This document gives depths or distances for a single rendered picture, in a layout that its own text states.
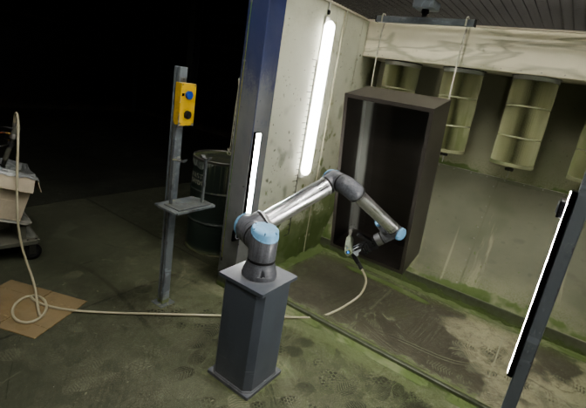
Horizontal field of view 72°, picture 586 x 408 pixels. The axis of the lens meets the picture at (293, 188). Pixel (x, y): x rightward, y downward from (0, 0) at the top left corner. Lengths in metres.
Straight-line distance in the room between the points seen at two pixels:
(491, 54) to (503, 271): 1.77
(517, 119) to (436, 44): 0.91
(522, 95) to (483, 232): 1.18
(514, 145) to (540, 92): 0.42
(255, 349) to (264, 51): 1.85
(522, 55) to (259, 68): 2.01
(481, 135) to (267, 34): 2.23
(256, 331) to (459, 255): 2.20
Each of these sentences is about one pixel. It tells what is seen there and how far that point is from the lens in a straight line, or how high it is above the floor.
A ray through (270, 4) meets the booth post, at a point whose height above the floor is 2.11.
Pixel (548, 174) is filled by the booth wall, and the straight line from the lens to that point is 4.06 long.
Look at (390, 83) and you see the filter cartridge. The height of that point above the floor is 1.77.
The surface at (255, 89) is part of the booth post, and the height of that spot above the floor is 1.56.
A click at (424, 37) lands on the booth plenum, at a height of 2.18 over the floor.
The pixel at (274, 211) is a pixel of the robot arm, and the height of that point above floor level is 0.94.
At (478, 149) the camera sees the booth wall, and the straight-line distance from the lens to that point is 4.11.
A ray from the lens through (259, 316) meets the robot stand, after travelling 2.15.
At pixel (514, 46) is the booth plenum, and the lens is 3.67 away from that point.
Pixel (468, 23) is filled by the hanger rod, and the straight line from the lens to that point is 2.90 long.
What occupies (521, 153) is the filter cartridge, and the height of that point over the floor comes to 1.39.
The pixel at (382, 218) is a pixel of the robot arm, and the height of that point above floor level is 0.93.
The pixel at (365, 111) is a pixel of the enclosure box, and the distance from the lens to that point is 3.11.
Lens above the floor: 1.68
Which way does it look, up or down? 15 degrees down
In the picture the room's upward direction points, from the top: 9 degrees clockwise
